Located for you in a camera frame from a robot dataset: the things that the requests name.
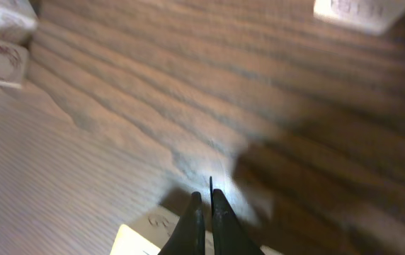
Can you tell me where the blue 2 block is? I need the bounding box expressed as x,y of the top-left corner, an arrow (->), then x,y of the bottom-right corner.
314,0 -> 405,35

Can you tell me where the red U block centre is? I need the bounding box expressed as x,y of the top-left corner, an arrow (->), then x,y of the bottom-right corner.
0,0 -> 38,45

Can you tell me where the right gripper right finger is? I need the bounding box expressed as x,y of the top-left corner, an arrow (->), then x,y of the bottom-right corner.
210,177 -> 264,255

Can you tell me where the blue L block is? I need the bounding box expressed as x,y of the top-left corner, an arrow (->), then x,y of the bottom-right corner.
110,206 -> 215,255

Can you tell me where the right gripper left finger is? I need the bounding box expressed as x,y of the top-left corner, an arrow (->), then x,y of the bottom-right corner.
159,191 -> 205,255

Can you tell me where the red I block centre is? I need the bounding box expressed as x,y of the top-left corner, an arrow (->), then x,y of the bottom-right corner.
0,40 -> 29,89

